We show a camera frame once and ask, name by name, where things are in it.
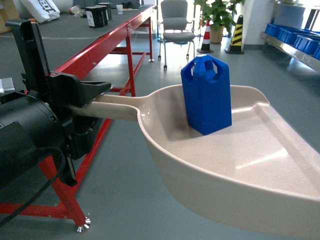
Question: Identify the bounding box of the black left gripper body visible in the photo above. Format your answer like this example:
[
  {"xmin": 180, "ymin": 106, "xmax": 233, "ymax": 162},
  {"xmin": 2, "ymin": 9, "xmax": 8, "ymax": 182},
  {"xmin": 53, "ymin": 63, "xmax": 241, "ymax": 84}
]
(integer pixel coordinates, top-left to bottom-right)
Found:
[{"xmin": 0, "ymin": 19, "xmax": 112, "ymax": 187}]

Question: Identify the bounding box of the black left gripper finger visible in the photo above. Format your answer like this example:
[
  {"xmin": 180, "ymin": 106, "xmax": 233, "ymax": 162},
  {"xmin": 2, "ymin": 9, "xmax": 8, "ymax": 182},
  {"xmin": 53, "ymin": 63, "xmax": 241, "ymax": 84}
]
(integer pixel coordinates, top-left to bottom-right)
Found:
[{"xmin": 79, "ymin": 81, "xmax": 112, "ymax": 108}]

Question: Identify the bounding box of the blue plastic part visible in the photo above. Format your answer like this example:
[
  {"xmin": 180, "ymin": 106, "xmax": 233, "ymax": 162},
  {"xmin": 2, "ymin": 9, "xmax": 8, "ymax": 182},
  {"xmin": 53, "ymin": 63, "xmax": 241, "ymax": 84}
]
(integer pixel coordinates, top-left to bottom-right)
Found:
[{"xmin": 180, "ymin": 54, "xmax": 232, "ymax": 135}]

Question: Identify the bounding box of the beige plastic dustpan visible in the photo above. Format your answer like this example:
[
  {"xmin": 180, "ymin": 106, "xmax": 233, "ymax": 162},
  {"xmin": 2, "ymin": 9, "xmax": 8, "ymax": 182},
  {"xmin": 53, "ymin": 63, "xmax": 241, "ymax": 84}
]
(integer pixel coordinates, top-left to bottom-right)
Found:
[{"xmin": 71, "ymin": 85, "xmax": 320, "ymax": 240}]

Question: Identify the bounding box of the steel shelf rack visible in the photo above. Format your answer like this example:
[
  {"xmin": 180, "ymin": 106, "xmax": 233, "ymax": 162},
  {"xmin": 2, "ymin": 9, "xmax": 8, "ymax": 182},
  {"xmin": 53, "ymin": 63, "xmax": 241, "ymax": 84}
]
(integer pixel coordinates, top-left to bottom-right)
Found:
[{"xmin": 260, "ymin": 0, "xmax": 320, "ymax": 72}]

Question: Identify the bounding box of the black box with label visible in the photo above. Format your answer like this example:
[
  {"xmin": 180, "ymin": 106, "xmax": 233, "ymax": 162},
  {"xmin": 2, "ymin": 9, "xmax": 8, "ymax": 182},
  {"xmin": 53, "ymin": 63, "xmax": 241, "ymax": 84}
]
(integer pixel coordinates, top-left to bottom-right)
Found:
[{"xmin": 84, "ymin": 6, "xmax": 108, "ymax": 28}]

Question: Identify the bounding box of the white printed bag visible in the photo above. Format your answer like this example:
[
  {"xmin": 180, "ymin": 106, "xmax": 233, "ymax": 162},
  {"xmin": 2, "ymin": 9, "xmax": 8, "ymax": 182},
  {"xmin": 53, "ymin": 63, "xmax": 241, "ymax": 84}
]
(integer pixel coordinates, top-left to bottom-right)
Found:
[{"xmin": 20, "ymin": 0, "xmax": 60, "ymax": 24}]

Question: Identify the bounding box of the white paper cup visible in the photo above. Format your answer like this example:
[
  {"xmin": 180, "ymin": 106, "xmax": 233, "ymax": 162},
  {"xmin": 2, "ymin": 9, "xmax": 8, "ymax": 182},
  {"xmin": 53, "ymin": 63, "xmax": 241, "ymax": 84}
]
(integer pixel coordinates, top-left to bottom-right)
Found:
[{"xmin": 116, "ymin": 4, "xmax": 123, "ymax": 15}]

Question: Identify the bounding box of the large cardboard box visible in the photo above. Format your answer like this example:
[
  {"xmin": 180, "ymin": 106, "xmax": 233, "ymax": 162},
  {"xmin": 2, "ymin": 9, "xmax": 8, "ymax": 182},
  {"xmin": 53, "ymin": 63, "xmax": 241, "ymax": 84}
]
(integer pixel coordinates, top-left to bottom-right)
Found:
[{"xmin": 0, "ymin": 0, "xmax": 20, "ymax": 34}]

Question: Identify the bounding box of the grey office chair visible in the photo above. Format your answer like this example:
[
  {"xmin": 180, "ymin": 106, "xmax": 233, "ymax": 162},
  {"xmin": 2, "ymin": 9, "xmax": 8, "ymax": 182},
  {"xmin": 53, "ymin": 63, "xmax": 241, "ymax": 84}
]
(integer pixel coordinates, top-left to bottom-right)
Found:
[{"xmin": 158, "ymin": 0, "xmax": 196, "ymax": 71}]

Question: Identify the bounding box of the red white traffic cone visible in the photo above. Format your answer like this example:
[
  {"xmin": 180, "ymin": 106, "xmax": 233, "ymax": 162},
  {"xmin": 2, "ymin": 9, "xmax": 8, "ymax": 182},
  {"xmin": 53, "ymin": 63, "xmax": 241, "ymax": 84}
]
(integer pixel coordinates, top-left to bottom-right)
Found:
[{"xmin": 197, "ymin": 20, "xmax": 214, "ymax": 54}]

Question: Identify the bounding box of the green potted plant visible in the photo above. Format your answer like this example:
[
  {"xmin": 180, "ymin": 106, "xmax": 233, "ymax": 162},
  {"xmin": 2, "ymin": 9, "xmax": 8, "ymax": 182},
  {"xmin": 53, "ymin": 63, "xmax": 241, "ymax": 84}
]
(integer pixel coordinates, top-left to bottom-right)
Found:
[{"xmin": 194, "ymin": 0, "xmax": 246, "ymax": 44}]

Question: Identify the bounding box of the yellow black traffic cone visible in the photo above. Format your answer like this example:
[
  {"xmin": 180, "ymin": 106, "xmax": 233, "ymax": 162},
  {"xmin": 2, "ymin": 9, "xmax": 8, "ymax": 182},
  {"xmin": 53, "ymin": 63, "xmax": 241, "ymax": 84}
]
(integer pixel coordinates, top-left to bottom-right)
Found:
[{"xmin": 224, "ymin": 15, "xmax": 245, "ymax": 55}]

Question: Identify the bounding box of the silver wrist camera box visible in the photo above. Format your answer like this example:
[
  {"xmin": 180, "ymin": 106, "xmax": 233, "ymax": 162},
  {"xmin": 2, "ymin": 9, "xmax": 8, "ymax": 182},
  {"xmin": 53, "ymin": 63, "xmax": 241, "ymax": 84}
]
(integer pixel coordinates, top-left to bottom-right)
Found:
[{"xmin": 0, "ymin": 77, "xmax": 15, "ymax": 94}]

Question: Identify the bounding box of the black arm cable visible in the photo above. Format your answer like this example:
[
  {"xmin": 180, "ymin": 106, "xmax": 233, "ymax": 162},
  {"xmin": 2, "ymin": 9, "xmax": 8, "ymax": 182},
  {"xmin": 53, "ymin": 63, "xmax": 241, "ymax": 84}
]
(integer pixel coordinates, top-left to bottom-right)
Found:
[{"xmin": 0, "ymin": 146, "xmax": 67, "ymax": 227}]

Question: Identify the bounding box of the red metal table frame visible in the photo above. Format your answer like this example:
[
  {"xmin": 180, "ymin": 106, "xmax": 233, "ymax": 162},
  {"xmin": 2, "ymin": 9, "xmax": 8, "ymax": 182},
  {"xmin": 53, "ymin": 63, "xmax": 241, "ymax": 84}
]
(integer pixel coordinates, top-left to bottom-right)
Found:
[{"xmin": 0, "ymin": 5, "xmax": 155, "ymax": 229}]

